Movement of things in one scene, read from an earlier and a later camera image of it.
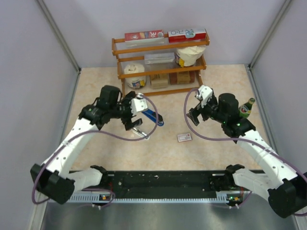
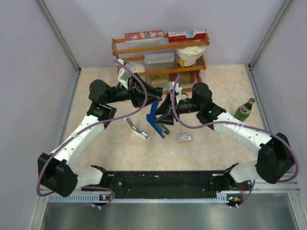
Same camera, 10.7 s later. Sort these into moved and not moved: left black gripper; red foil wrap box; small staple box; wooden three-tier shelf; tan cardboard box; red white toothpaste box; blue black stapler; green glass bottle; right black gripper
Moved: right black gripper; blue black stapler; left black gripper
Not moved: red white toothpaste box; red foil wrap box; tan cardboard box; green glass bottle; wooden three-tier shelf; small staple box
